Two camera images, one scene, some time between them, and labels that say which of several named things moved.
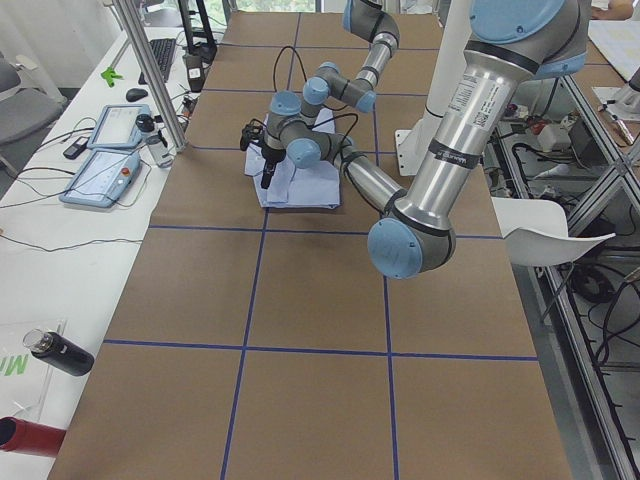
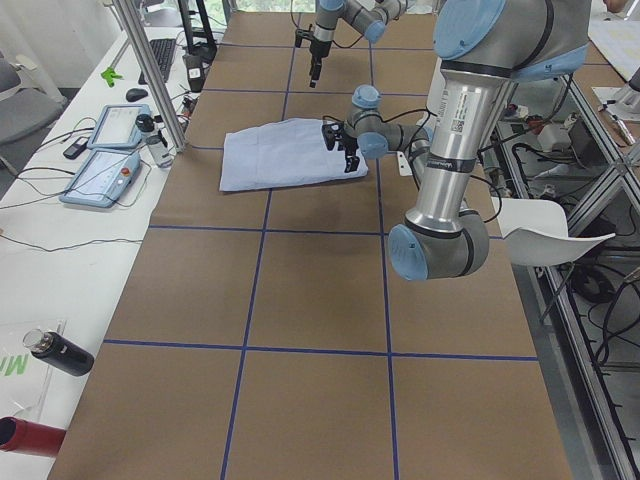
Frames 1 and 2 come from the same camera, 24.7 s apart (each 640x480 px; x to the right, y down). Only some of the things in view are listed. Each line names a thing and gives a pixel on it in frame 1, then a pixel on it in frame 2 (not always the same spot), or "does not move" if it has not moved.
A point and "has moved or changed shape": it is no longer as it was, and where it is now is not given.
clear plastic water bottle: (155, 141) does not move
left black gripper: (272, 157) -> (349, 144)
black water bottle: (59, 351) does not move
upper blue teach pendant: (116, 127) does not move
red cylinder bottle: (21, 436) does not move
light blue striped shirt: (313, 187) has moved or changed shape
